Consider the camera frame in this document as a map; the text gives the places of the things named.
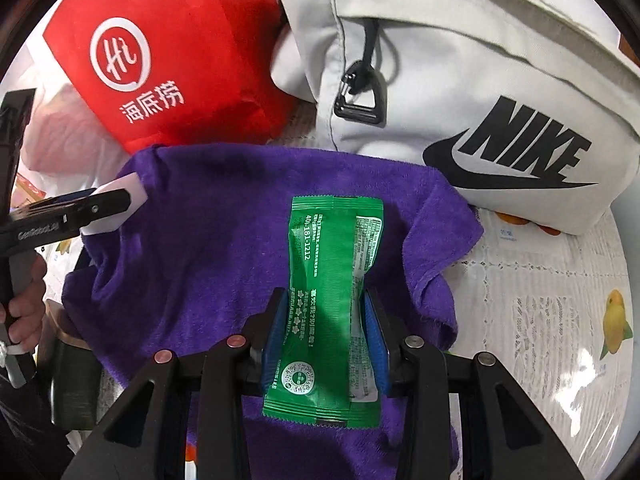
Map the white sponge block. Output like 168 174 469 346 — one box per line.
80 172 147 236

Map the purple towel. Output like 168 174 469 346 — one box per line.
62 144 485 480

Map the white plastic bag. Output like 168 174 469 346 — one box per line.
20 7 133 186

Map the brown wooden panel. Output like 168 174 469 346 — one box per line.
619 35 640 68

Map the person's left hand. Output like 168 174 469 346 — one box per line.
0 255 47 356

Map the black box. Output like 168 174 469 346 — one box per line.
46 300 103 431

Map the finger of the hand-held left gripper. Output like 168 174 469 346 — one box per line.
61 187 133 233
30 190 98 213

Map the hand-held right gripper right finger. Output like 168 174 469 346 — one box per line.
364 287 585 480

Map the red paper bag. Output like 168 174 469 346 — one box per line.
42 0 298 156

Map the green snack packet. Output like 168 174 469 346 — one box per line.
261 195 386 429

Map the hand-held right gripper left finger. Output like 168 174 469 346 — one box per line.
62 287 288 480

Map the light grey fabric bag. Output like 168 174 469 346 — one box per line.
270 0 640 237

